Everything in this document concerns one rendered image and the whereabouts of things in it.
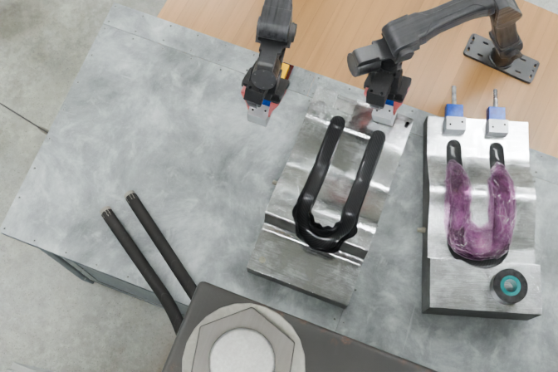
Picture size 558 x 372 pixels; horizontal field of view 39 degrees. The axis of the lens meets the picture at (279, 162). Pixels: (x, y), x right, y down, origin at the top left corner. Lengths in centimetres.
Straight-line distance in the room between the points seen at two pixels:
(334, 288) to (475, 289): 33
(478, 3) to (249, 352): 124
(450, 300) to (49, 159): 107
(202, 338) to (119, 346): 210
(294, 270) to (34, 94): 152
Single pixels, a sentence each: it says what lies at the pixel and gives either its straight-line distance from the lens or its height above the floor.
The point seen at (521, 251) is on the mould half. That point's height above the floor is 87.
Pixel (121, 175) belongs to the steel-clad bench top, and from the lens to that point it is 209.
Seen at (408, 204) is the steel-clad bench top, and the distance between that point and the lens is 206.
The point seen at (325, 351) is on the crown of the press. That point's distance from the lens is 76.
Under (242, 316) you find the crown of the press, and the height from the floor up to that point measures 204.
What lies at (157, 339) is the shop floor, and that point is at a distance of 280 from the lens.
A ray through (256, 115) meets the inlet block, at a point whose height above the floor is 96.
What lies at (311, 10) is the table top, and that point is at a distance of 225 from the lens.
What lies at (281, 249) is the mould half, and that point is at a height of 86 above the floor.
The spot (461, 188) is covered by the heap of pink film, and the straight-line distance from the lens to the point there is 198.
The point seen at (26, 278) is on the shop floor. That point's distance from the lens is 293.
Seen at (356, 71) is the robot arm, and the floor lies 112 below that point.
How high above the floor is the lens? 276
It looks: 72 degrees down
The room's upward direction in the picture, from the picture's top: 1 degrees clockwise
